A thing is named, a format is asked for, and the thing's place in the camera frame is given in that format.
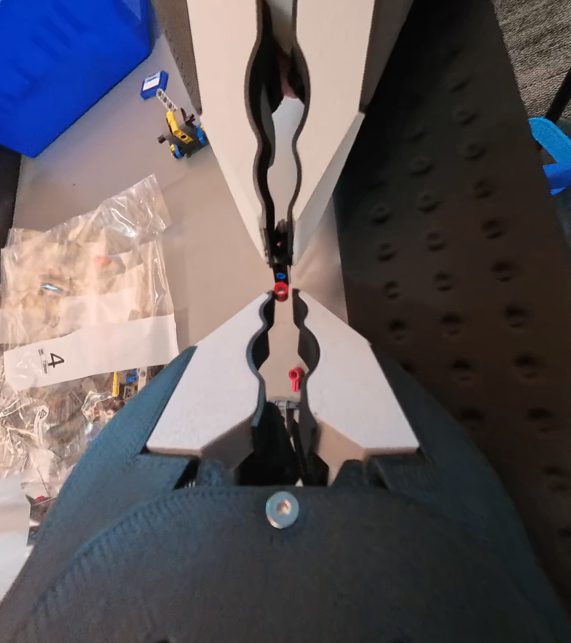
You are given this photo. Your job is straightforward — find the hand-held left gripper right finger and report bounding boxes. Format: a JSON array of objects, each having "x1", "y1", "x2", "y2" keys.
[{"x1": 291, "y1": 289, "x2": 420, "y2": 484}]

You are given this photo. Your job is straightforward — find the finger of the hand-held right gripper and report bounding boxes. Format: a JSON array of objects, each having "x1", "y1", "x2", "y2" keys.
[
  {"x1": 288, "y1": 0, "x2": 378, "y2": 264},
  {"x1": 186, "y1": 0, "x2": 275, "y2": 264}
]

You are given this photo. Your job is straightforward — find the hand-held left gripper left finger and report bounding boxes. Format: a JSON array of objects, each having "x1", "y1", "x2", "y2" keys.
[{"x1": 146, "y1": 290, "x2": 275, "y2": 475}]

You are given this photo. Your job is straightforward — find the small blue lego tile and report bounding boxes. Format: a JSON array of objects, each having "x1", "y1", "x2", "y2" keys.
[{"x1": 140, "y1": 71, "x2": 169, "y2": 98}]

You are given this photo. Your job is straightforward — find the yellow and black lego assembly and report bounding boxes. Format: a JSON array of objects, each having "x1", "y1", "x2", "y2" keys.
[{"x1": 157, "y1": 108, "x2": 211, "y2": 160}]

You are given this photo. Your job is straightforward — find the black lego beam assembly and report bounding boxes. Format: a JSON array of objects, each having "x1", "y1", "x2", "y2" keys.
[{"x1": 265, "y1": 218, "x2": 296, "y2": 282}]

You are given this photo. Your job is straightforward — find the clear bags of LEGO parts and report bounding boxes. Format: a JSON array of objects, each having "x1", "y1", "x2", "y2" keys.
[{"x1": 0, "y1": 301, "x2": 181, "y2": 495}]

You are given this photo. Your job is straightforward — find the blue plastic bin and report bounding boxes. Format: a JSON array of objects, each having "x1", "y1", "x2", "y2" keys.
[{"x1": 0, "y1": 0, "x2": 161, "y2": 159}]

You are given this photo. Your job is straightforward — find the blue plastic object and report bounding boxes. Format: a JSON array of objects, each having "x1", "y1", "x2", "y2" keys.
[{"x1": 527, "y1": 117, "x2": 571, "y2": 197}]

